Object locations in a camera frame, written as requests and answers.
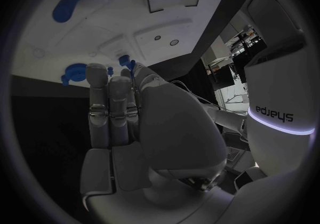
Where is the white cable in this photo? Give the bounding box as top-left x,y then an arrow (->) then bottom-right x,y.
170,80 -> 221,109

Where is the blue block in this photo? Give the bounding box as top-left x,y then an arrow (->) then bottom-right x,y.
118,54 -> 132,67

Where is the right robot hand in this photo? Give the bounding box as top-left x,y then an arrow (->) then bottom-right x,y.
78,62 -> 237,224

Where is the blue long cylinder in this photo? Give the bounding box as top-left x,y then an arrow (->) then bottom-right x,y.
51,0 -> 83,23

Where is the blue gear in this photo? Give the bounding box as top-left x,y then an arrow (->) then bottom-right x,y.
60,63 -> 88,87

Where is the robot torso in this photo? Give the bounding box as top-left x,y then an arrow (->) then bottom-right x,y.
234,0 -> 316,177

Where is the thin blue peg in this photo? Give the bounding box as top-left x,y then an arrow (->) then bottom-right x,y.
129,59 -> 138,79

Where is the white task board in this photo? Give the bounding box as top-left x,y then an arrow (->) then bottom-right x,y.
11,0 -> 239,89

